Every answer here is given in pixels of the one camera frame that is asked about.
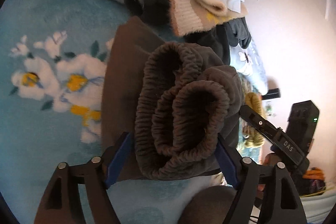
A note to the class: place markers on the orange item on floor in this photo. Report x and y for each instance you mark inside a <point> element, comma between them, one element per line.
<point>316,176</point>

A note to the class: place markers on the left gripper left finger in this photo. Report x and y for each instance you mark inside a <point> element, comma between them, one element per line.
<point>61,200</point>

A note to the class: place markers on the teal floral blanket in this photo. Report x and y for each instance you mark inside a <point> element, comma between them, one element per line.
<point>54,54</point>

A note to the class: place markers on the dark blue-grey garment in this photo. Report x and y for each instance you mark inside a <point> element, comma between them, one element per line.
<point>232,33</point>

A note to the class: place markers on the dark grey sweatpants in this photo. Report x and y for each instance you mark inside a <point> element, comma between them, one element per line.
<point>175,99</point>

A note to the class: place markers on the black box device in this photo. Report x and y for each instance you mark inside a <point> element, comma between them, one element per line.
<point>302,123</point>

